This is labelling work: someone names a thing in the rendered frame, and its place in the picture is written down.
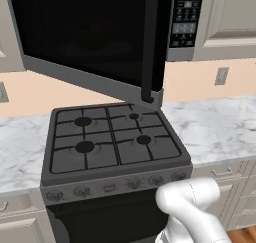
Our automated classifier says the black glass microwave door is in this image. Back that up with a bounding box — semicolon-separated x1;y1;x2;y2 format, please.
3;0;165;111

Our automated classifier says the grey microwave oven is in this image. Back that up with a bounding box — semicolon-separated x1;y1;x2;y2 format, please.
165;0;205;62

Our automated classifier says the dark grey gas hob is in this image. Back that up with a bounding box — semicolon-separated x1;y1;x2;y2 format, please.
39;101;194;207

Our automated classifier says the grey stove knob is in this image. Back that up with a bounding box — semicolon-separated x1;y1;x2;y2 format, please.
171;171;188;182
126;176;143;190
148;173;165;187
46;189;64;203
73;185;92;198

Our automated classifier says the beige drawer front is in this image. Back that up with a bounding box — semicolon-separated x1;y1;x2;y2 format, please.
0;190;46;224
192;160;250;185

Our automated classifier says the black oven door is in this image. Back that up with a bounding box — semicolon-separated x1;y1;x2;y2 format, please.
45;188;171;243

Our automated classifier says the beige base cupboard door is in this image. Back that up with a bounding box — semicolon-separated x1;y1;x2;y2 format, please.
206;178;250;231
0;210;56;243

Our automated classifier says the beige base cupboard run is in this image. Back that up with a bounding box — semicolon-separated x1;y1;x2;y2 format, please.
234;159;256;229

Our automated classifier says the black microwave door handle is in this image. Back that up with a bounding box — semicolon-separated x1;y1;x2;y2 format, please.
140;0;160;104

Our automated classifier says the grey wall socket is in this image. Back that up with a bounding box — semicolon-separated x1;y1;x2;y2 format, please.
0;81;10;104
214;66;230;87

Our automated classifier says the beige wall cupboard door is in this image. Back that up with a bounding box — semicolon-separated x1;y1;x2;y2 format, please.
192;0;256;62
0;0;26;74

